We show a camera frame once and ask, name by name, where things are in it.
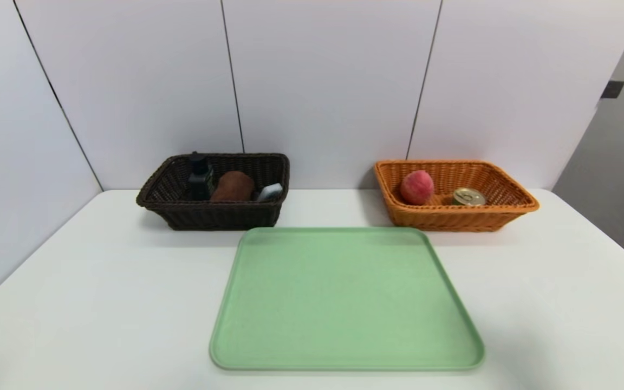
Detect dark grey handheld camera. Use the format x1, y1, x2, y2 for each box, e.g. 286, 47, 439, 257
188, 151, 217, 202

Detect dark brown wicker basket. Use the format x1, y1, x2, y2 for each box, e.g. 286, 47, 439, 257
136, 153, 291, 231

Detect clear grey plastic case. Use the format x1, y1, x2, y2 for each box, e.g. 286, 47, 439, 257
256, 183, 284, 203

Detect round tin can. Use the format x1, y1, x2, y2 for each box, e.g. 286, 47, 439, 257
452, 187, 488, 207

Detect light green plastic tray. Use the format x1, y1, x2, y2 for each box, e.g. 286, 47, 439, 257
209, 226, 486, 372

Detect brown towel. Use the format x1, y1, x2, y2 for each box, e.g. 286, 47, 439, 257
210, 171, 256, 204

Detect red peach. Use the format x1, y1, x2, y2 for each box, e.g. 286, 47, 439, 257
399, 170, 436, 206

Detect orange wicker basket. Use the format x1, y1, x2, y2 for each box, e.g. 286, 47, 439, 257
373, 159, 541, 233

